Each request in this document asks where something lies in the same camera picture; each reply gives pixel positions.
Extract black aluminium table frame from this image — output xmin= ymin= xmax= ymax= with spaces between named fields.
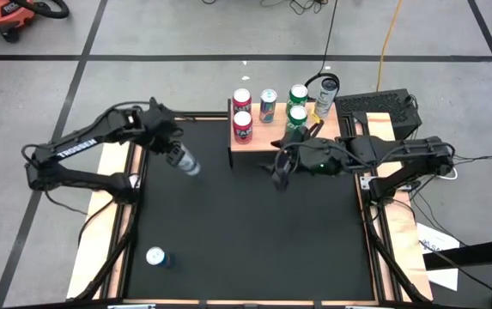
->
xmin=67 ymin=97 xmax=434 ymax=309

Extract black vacuum hose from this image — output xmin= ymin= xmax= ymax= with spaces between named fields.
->
xmin=13 ymin=0 xmax=70 ymax=21

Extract black floor cable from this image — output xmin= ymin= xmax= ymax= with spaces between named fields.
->
xmin=43 ymin=188 xmax=116 ymax=248

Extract black power cables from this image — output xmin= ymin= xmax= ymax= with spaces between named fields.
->
xmin=453 ymin=148 xmax=492 ymax=167

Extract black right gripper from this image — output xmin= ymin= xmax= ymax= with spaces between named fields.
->
xmin=270 ymin=119 xmax=350 ymax=192

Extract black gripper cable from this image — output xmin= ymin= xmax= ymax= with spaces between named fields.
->
xmin=304 ymin=71 xmax=342 ymax=103
xmin=93 ymin=100 xmax=152 ymax=128

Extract green Sprite can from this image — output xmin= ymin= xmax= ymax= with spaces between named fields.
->
xmin=286 ymin=105 xmax=309 ymax=134
xmin=287 ymin=83 xmax=309 ymax=108

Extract blue and silver energy can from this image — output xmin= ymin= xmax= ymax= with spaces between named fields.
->
xmin=145 ymin=245 xmax=173 ymax=270

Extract white Celsius tall can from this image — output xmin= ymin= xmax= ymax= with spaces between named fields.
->
xmin=175 ymin=145 xmax=203 ymax=177
xmin=313 ymin=76 xmax=340 ymax=119

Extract black table mat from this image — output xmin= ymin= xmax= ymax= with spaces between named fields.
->
xmin=125 ymin=118 xmax=378 ymax=301

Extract white paper sheet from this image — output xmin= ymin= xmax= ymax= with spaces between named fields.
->
xmin=416 ymin=221 xmax=461 ymax=293

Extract black hanging cable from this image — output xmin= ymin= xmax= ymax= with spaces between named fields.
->
xmin=319 ymin=0 xmax=339 ymax=73

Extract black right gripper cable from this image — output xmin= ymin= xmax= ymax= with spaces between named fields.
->
xmin=304 ymin=71 xmax=342 ymax=103

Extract yellow hanging cable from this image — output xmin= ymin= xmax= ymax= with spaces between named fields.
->
xmin=376 ymin=0 xmax=404 ymax=92

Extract white cable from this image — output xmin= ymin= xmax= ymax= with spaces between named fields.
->
xmin=436 ymin=166 xmax=459 ymax=181

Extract red Fanta can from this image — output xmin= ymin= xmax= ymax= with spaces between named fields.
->
xmin=232 ymin=88 xmax=252 ymax=113
xmin=232 ymin=110 xmax=254 ymax=145

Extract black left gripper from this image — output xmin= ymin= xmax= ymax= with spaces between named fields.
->
xmin=136 ymin=98 xmax=191 ymax=167

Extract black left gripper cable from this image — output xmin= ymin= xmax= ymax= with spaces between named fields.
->
xmin=93 ymin=100 xmax=152 ymax=128

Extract wooden shelf with black frame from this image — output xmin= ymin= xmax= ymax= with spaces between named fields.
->
xmin=227 ymin=97 xmax=348 ymax=171

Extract black cable tangle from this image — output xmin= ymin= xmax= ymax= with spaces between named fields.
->
xmin=258 ymin=0 xmax=329 ymax=15

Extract orange shop vacuum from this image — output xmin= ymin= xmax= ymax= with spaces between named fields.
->
xmin=0 ymin=0 xmax=36 ymax=43

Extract black furniture edge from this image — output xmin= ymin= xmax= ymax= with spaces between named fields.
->
xmin=421 ymin=237 xmax=492 ymax=309

